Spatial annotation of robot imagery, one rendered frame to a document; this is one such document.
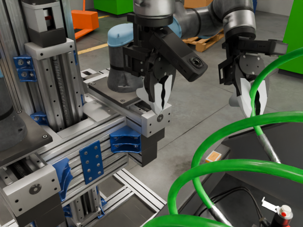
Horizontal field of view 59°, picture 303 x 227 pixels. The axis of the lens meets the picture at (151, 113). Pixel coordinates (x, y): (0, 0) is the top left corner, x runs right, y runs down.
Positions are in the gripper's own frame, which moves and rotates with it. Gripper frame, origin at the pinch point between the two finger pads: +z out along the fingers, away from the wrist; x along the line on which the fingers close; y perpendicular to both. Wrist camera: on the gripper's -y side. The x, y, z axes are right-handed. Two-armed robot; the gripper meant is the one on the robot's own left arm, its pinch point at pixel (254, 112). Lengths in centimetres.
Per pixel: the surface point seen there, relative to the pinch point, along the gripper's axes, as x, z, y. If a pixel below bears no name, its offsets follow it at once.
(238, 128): 17.3, 6.2, -15.6
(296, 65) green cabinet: -246, -112, 191
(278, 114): 15.4, 5.2, -21.3
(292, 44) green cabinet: -234, -135, 181
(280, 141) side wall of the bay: -20.7, 4.8, 14.2
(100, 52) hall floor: -26, -174, 355
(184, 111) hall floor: -89, -48, 202
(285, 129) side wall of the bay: -19.9, 1.7, 11.0
